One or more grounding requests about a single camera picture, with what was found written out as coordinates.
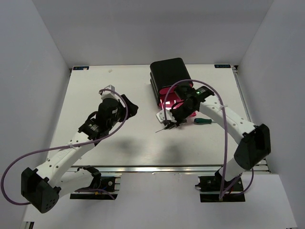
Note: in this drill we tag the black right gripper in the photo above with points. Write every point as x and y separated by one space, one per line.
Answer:
178 122

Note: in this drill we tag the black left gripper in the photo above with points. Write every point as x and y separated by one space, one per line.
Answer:
132 108

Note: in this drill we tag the small black green screwdriver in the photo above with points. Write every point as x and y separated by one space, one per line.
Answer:
169 127

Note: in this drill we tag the large green handled screwdriver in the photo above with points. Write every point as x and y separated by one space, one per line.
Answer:
203 121

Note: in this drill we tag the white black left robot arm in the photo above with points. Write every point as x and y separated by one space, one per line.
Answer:
45 185

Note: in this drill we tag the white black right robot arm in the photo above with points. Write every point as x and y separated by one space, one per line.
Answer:
253 140

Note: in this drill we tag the black drawer cabinet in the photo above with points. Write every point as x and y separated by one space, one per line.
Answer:
165 73

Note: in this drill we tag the blue label sticker right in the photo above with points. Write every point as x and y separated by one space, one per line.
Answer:
222 66

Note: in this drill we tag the blue label sticker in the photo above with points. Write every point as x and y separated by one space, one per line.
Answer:
80 68
222 66

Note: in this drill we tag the blue label sticker left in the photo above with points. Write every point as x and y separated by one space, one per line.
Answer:
80 68

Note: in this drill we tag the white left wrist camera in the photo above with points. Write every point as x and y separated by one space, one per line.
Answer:
108 92

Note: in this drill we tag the aluminium front rail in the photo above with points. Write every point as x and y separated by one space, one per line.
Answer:
158 169

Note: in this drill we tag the aluminium rail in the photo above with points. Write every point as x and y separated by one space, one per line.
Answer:
158 169
236 76

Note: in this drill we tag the aluminium right side rail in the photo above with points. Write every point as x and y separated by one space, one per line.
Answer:
236 76

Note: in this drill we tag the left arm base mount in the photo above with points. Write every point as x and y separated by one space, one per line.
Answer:
106 187

